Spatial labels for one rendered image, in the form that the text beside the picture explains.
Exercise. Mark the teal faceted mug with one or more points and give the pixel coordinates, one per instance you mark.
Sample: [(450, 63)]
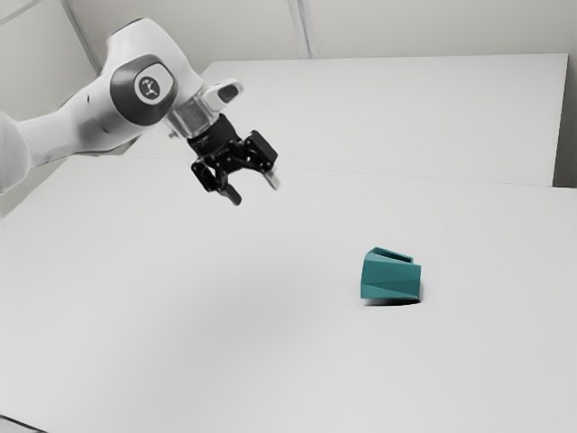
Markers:
[(390, 279)]

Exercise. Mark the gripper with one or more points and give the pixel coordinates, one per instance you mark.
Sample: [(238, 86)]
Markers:
[(215, 136)]

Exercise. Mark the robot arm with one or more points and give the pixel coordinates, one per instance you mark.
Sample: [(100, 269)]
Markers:
[(90, 117)]

